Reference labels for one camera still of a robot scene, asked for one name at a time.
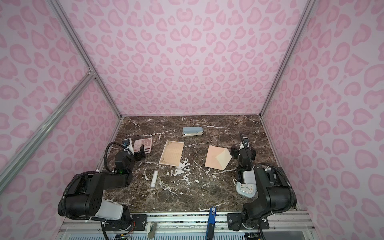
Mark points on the pink calculator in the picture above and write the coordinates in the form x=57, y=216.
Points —
x=147, y=143

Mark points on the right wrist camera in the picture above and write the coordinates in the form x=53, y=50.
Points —
x=244, y=142

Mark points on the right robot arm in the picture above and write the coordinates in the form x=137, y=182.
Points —
x=266, y=185

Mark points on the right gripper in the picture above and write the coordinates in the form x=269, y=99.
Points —
x=243, y=152

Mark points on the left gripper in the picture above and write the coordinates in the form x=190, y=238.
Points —
x=137, y=153

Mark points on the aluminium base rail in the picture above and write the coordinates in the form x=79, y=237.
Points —
x=293, y=225

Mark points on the white alarm clock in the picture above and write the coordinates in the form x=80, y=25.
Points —
x=246, y=190

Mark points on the white glue stick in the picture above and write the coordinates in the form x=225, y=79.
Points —
x=154, y=179

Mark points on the beige lined letter paper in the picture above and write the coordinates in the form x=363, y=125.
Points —
x=172, y=154

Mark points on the blue tool on rail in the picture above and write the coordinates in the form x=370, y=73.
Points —
x=211, y=224

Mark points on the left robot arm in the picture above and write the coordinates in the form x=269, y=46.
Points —
x=82, y=199

